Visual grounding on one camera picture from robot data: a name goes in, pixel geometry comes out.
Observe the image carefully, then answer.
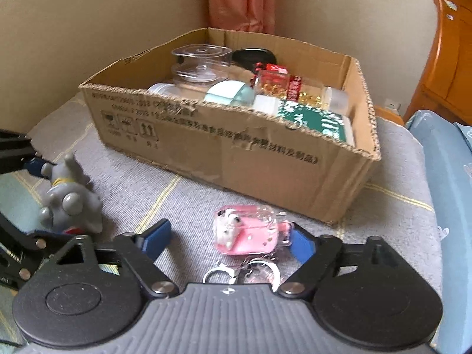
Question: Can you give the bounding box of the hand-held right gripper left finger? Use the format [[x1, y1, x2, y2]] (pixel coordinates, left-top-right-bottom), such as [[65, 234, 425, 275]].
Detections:
[[55, 218, 181, 298]]

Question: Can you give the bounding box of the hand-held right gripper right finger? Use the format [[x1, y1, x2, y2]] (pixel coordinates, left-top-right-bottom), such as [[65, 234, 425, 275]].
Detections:
[[278, 225, 406, 298]]

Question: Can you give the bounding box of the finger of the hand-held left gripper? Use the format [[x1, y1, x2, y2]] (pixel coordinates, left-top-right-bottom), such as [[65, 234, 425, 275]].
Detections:
[[0, 212, 80, 292], [0, 129, 57, 178]]

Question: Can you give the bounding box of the pink keychain toy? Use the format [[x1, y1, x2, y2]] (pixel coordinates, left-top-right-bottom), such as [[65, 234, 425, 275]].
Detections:
[[201, 204, 296, 293]]

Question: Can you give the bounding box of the grey elephant toy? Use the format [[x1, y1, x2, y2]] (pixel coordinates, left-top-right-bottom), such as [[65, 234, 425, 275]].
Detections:
[[39, 153, 104, 235]]

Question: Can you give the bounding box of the cardboard box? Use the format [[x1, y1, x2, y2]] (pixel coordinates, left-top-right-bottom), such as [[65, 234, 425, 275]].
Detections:
[[78, 27, 382, 225]]

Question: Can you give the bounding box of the white bottle green label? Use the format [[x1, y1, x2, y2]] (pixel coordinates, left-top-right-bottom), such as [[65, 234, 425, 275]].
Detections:
[[253, 95, 355, 146]]

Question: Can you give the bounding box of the clear plastic jar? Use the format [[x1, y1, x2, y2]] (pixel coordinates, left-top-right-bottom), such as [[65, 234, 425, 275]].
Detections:
[[147, 82, 207, 101]]

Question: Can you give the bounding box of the gold beads jar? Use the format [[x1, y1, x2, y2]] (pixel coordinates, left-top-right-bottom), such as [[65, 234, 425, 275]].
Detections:
[[256, 70, 350, 115]]

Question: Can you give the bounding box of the black red blue toy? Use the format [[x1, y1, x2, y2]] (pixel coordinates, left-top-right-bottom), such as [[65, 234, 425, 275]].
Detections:
[[232, 47, 278, 70]]

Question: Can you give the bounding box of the grey checked blanket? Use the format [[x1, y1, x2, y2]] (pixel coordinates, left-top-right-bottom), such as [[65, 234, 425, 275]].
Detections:
[[26, 92, 443, 303]]

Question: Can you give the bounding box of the blue bed sheet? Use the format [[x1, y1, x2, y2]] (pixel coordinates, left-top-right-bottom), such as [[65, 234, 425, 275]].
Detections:
[[406, 109, 472, 354]]

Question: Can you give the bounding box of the clear lidded container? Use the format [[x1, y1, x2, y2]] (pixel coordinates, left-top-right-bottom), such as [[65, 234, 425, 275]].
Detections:
[[171, 43, 233, 85]]

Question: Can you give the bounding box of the blue pillow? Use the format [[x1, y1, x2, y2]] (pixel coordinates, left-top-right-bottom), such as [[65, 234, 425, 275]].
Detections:
[[453, 121, 472, 192]]

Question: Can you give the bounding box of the wooden headboard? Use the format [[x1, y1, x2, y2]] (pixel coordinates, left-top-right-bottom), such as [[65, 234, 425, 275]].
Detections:
[[404, 0, 472, 124]]

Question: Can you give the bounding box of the pink curtain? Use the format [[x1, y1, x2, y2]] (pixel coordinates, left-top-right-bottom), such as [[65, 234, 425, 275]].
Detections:
[[207, 0, 276, 35]]

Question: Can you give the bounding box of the wooden frame edge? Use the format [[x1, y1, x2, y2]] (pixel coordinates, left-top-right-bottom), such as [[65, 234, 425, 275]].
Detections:
[[373, 105, 407, 127]]

